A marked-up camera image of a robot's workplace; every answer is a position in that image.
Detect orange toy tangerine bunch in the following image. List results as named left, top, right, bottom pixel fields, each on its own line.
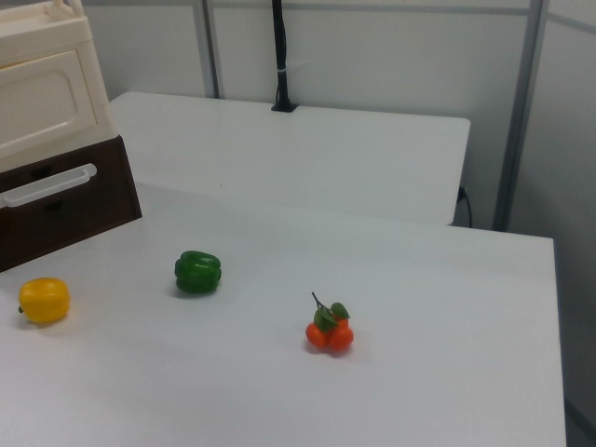
left=305, top=291, right=356, bottom=354

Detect grey metal partition post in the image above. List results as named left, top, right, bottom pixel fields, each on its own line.
left=492, top=0, right=546, bottom=233
left=193, top=0, right=221, bottom=100

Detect yellow toy bell pepper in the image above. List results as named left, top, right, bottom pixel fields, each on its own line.
left=18, top=277, right=72, bottom=325

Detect cream cabinet door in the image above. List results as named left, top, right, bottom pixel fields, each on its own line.
left=0, top=48, right=99, bottom=158

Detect black camera stand pole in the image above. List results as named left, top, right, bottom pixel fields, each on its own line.
left=270, top=0, right=299, bottom=114

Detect green toy bell pepper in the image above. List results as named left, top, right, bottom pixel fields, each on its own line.
left=174, top=250, right=223, bottom=295

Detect white drawer handle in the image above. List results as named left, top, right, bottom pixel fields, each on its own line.
left=0, top=163, right=99, bottom=209

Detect cream toy kitchen cabinet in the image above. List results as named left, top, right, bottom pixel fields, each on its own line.
left=0, top=0, right=116, bottom=174

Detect brown toy drawer base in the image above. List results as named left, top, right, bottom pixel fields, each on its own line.
left=0, top=134, right=143, bottom=274

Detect black power cable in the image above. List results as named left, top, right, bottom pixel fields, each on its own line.
left=457, top=185, right=473, bottom=229

